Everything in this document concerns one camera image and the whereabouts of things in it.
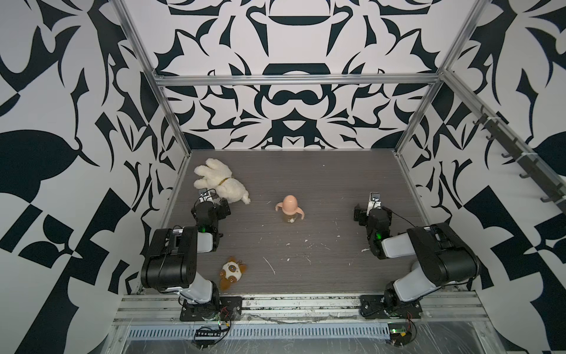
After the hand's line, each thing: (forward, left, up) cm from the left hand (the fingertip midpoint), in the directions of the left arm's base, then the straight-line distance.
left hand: (209, 198), depth 94 cm
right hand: (-4, -68, -1) cm, 69 cm away
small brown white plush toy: (-29, -12, -4) cm, 31 cm away
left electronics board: (-47, -4, -10) cm, 48 cm away
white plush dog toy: (+9, -3, +3) cm, 10 cm away
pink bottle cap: (-8, -33, +6) cm, 35 cm away
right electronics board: (-49, -66, -7) cm, 82 cm away
